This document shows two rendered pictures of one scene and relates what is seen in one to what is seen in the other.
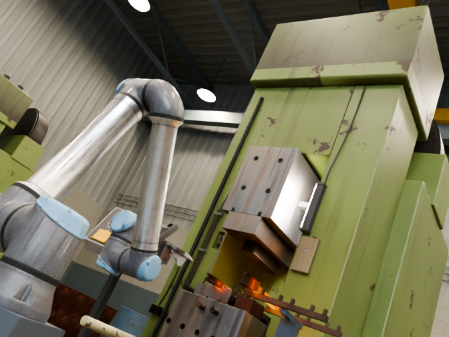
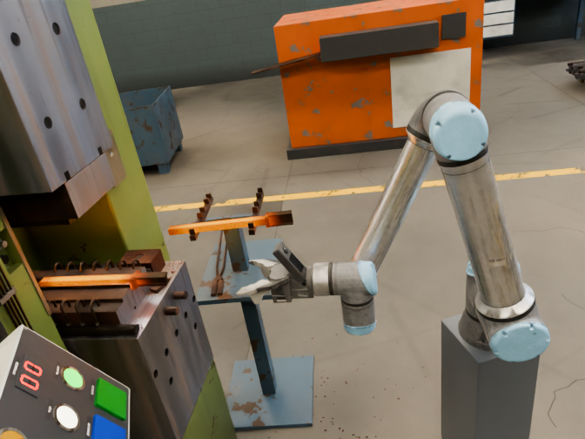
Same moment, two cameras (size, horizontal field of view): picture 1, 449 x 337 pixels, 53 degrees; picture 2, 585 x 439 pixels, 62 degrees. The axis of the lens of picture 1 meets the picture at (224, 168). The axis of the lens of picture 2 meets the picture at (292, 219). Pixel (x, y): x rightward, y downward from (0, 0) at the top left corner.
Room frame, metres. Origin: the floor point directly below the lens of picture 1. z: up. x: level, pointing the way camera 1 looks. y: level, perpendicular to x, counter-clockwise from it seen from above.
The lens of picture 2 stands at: (2.28, 1.09, 1.75)
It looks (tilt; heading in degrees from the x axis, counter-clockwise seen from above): 28 degrees down; 241
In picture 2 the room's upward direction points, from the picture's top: 9 degrees counter-clockwise
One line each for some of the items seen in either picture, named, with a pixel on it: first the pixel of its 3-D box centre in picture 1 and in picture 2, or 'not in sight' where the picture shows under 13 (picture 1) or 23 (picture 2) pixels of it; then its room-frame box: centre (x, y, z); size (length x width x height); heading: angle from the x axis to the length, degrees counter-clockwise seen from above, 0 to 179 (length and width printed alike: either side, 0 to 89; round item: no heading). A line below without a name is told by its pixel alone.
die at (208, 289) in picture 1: (233, 306); (70, 297); (2.29, -0.33, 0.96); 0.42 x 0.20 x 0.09; 138
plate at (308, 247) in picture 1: (305, 255); (110, 158); (2.03, -0.51, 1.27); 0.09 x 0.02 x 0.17; 48
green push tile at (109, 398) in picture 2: not in sight; (110, 400); (2.30, 0.23, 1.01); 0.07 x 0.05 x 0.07; 73
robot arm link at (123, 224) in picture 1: (129, 227); (353, 279); (1.65, 0.22, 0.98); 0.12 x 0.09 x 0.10; 138
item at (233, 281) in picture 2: not in sight; (242, 268); (1.69, -0.45, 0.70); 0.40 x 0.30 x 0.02; 54
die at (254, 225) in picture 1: (260, 240); (22, 189); (2.29, -0.33, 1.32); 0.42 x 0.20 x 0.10; 138
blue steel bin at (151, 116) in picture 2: not in sight; (116, 136); (1.30, -4.27, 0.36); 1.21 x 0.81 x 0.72; 148
